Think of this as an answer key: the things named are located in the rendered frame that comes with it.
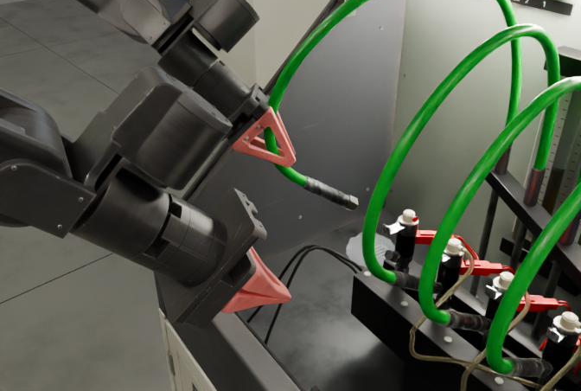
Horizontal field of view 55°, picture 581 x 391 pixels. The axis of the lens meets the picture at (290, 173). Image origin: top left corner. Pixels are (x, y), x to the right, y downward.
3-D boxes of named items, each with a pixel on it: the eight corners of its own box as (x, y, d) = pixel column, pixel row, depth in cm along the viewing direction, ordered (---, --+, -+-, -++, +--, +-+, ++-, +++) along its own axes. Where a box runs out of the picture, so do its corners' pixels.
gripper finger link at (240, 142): (310, 136, 74) (259, 86, 72) (312, 150, 67) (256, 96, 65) (274, 169, 76) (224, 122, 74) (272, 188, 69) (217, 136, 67)
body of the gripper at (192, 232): (273, 239, 42) (198, 195, 37) (188, 333, 43) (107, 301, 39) (248, 195, 47) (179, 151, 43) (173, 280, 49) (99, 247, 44)
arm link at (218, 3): (127, 22, 71) (113, 10, 62) (189, -43, 71) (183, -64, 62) (197, 88, 73) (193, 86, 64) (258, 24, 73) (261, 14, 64)
